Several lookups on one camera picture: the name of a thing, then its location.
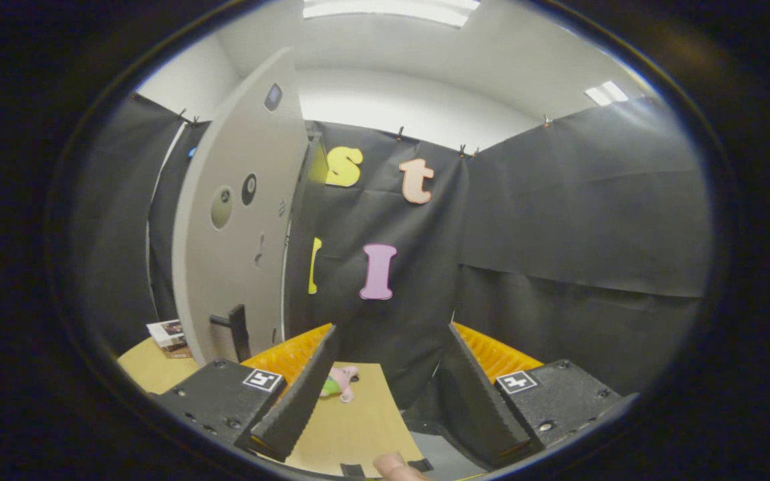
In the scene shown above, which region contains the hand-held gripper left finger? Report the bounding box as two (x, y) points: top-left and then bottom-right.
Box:
(154, 324), (338, 462)

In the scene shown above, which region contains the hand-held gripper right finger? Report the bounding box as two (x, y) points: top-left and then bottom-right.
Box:
(440, 323), (626, 468)

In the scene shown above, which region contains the black door handle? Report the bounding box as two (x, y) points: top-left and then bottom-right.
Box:
(210, 305), (251, 363)

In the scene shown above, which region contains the green and pink plush toy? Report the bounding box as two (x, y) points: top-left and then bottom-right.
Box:
(320, 365), (360, 403)

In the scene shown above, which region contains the white book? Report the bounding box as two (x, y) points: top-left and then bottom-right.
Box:
(146, 319), (188, 349)

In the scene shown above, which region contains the black backdrop cloth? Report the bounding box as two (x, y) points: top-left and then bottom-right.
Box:
(84, 94), (713, 428)

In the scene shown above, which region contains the small ceiling light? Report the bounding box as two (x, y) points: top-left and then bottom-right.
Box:
(584, 80), (629, 106)

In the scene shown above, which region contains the long ceiling light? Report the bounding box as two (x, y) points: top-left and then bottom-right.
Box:
(303, 0), (481, 27)

